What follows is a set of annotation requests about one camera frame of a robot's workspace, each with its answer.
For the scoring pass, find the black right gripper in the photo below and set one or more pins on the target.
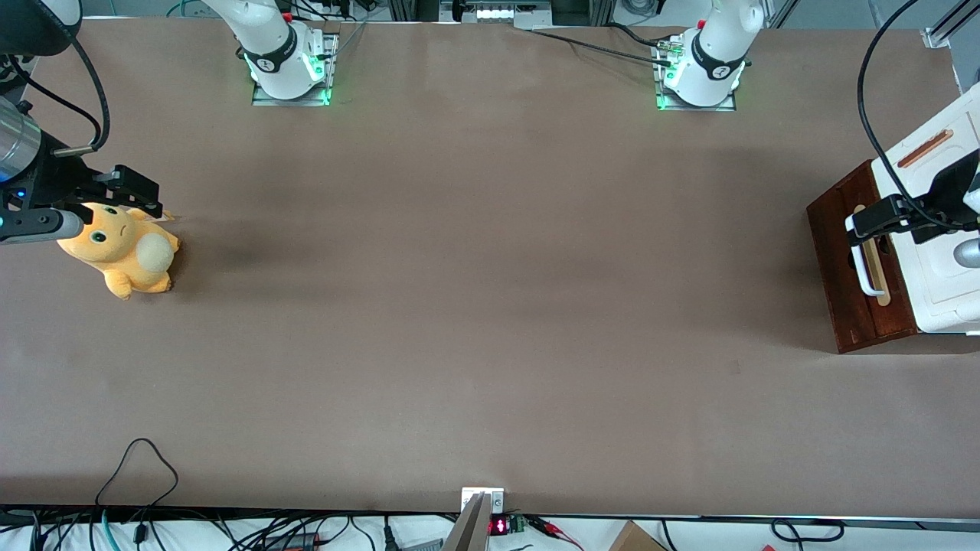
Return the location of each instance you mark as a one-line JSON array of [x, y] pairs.
[[57, 177]]

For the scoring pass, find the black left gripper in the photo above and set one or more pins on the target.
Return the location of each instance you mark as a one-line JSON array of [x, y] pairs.
[[952, 197]]

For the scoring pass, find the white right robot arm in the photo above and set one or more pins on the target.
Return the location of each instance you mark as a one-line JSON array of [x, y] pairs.
[[279, 46]]

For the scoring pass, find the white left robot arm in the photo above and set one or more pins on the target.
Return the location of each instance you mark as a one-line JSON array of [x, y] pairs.
[[712, 53]]

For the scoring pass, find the dark wooden drawer cabinet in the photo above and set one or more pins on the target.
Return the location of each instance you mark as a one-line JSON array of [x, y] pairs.
[[880, 342]]

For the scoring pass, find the orange plush toy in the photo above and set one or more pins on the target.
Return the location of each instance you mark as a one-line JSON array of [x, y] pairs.
[[115, 245]]

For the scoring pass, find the white plastic box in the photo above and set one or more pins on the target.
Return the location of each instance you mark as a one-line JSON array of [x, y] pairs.
[[942, 306]]

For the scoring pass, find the aluminium extrusion profile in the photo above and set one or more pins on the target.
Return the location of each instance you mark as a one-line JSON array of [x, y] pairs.
[[945, 30]]

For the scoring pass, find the black power adapter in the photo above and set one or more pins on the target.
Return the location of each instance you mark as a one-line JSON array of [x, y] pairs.
[[291, 541]]

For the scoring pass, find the white power strip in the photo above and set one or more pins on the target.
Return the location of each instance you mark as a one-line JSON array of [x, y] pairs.
[[498, 14]]

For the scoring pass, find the brown cardboard box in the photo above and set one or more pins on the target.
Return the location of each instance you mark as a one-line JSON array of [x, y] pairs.
[[635, 539]]

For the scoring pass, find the red black clip leads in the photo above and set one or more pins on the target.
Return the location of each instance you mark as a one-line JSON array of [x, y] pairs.
[[555, 532]]

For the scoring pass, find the grey metal bar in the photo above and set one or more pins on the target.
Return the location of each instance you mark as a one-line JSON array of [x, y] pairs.
[[468, 528]]

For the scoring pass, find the red LED display module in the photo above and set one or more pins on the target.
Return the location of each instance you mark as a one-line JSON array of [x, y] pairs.
[[501, 526]]

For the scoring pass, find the cylindrical black wrist camera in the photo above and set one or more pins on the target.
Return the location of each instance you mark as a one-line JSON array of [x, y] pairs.
[[968, 252], [46, 227]]

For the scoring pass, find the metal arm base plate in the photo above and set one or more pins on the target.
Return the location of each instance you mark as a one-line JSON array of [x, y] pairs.
[[689, 108], [268, 99]]

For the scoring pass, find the white metal bracket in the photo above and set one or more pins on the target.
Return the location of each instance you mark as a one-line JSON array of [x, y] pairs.
[[496, 501]]

